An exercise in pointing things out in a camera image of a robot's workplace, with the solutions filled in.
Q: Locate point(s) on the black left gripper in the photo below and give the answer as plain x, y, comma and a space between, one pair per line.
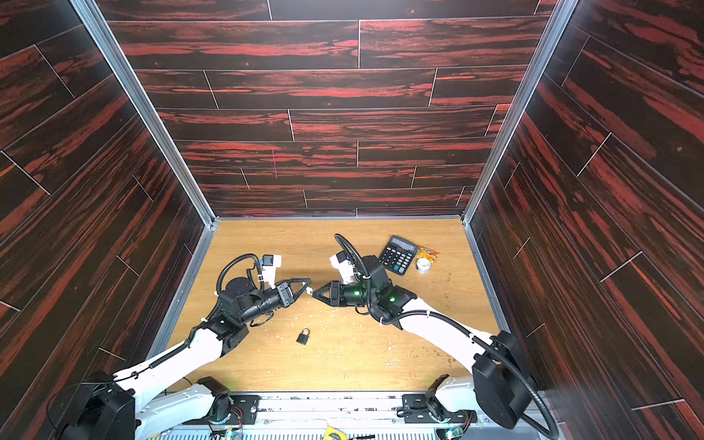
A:
286, 295

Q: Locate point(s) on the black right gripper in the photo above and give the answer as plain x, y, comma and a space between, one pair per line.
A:
335, 293

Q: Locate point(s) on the grey padlock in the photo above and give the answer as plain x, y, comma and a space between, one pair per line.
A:
303, 337

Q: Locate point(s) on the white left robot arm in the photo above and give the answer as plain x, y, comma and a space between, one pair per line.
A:
130, 404

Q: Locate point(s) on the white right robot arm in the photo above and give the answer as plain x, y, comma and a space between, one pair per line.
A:
499, 385

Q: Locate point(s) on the black desktop calculator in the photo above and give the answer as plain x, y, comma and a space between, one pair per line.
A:
398, 255

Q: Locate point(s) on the white label roll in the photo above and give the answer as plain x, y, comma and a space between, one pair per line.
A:
423, 265

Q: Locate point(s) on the orange snack packet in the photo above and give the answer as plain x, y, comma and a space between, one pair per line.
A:
427, 253

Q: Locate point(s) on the yellow tool at front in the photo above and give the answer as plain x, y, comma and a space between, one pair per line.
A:
334, 434

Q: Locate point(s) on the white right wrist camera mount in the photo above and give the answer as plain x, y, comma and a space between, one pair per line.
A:
342, 262

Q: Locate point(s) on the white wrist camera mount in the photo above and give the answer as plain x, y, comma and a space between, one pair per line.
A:
342, 262
268, 267

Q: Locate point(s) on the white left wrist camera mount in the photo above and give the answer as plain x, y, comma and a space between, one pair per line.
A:
268, 267

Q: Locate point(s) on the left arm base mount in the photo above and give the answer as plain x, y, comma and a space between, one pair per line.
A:
228, 408

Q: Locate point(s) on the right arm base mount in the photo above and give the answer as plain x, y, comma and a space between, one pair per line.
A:
425, 408

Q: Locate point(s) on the aluminium corner post left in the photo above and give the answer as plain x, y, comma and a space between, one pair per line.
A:
105, 40

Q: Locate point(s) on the aluminium corner post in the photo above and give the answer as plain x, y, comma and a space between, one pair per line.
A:
547, 44
105, 40

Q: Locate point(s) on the aluminium corner post right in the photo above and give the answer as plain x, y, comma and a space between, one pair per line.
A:
547, 44

